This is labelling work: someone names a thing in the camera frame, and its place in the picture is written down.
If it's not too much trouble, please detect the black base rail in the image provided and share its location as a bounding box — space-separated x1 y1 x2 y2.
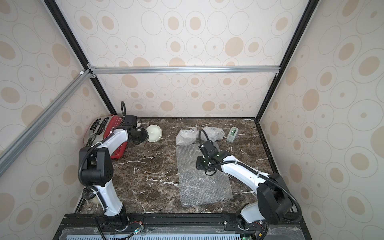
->
54 214 311 240

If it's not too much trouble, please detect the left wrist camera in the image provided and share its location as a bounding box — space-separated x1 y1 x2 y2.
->
121 115 142 129

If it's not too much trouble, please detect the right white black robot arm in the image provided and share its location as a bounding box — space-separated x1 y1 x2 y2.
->
196 152 303 226

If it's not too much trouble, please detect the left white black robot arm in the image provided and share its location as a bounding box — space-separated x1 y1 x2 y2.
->
78 127 149 217

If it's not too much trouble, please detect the lower glass jar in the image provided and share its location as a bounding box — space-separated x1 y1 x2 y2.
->
82 188 100 205

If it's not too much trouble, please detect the horizontal aluminium frame bar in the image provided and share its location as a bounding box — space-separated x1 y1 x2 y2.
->
91 66 280 74

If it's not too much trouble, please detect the white green small device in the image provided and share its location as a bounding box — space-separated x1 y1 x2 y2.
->
227 127 239 143

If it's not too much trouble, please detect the red silver toaster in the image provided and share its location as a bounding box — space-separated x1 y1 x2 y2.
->
79 115 128 163

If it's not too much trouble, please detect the diagonal aluminium frame bar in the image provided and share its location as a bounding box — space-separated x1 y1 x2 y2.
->
1 70 91 175

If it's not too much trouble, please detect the plain cream bowl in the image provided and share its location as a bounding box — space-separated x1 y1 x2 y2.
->
146 125 163 143

